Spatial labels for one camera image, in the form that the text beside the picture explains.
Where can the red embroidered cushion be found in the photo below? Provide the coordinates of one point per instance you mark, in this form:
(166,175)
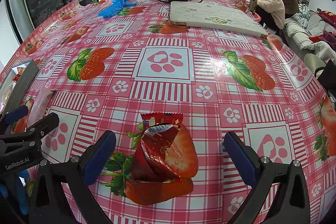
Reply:
(328,17)

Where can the person in white fleece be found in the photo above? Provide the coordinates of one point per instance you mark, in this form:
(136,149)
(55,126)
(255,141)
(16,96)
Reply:
(272,14)

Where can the left blue gloved hand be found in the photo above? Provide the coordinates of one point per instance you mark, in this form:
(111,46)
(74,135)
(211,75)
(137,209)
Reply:
(13,185)

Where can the grey sofa with blankets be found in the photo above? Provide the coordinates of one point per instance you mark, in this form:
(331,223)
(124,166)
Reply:
(306,32)

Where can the grey white storage box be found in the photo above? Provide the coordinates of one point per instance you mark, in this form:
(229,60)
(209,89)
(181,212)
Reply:
(12,94)

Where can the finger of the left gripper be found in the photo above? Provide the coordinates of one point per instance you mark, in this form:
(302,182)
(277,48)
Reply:
(39,126)
(12,117)

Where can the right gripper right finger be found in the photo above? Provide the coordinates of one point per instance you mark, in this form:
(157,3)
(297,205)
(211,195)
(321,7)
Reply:
(291,202)

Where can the silver pink snack packet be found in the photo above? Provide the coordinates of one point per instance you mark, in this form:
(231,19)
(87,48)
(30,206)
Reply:
(40,106)

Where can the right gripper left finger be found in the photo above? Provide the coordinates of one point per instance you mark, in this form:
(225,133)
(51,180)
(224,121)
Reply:
(48,200)

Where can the red wrapper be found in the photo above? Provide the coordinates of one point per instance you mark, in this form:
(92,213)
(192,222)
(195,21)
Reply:
(165,160)

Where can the white folded mat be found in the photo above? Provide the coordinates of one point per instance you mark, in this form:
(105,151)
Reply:
(210,15)

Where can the blue rubber gloves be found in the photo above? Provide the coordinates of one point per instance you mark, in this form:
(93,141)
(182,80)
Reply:
(115,8)

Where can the red chinese snack packet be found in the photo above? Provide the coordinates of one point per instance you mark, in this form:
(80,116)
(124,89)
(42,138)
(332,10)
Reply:
(19,73)

